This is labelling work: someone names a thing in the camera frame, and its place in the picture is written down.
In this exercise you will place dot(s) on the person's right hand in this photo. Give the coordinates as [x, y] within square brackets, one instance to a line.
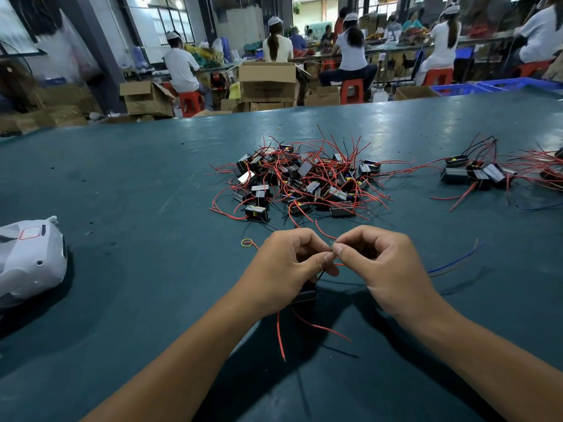
[396, 272]

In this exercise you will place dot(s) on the person's left hand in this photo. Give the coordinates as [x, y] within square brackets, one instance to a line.
[277, 272]

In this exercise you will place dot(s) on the person's left forearm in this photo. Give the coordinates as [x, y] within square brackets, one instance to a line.
[167, 378]

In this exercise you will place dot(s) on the person's right forearm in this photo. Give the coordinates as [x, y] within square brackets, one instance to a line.
[501, 369]

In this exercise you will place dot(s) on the yellow rubber band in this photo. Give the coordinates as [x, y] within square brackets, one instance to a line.
[246, 242]

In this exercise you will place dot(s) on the shallow cardboard box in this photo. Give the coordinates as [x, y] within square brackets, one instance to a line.
[415, 92]

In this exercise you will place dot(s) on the low cardboard box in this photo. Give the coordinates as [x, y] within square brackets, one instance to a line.
[322, 95]

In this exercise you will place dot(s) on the red plastic stool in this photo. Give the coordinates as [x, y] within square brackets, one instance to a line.
[191, 104]
[438, 76]
[352, 91]
[532, 68]

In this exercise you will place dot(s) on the large closed cardboard box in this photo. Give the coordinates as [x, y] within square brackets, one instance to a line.
[268, 83]

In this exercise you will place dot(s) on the blue plastic crate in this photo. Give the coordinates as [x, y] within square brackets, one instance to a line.
[523, 84]
[457, 88]

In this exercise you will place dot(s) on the open cardboard box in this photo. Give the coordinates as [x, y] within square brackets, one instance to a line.
[148, 99]

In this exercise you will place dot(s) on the white plastic shell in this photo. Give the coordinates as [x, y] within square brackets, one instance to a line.
[31, 259]

